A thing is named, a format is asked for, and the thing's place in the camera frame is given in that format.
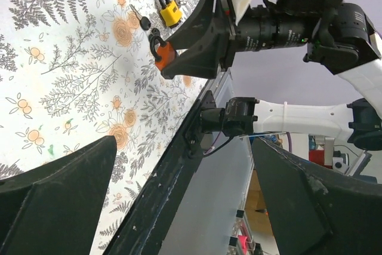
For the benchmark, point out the floral table mat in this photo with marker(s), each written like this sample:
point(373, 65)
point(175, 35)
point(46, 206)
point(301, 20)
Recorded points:
point(73, 71)

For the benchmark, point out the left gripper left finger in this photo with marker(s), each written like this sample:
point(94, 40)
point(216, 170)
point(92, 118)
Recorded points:
point(55, 208)

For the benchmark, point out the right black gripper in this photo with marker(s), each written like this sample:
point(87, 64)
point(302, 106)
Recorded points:
point(206, 48)

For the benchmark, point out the yellow padlock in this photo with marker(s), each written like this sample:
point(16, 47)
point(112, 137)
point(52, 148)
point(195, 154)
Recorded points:
point(170, 13)

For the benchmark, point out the black head keys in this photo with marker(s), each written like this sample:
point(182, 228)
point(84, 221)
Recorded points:
point(145, 23)

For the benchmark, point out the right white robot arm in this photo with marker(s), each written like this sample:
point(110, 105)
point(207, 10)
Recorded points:
point(337, 35)

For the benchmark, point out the silver key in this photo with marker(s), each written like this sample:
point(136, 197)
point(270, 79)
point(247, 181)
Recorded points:
point(180, 3)

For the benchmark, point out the orange padlock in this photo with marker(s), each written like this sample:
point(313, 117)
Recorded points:
point(162, 51)

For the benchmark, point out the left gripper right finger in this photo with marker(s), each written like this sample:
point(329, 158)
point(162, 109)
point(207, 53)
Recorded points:
point(314, 210)

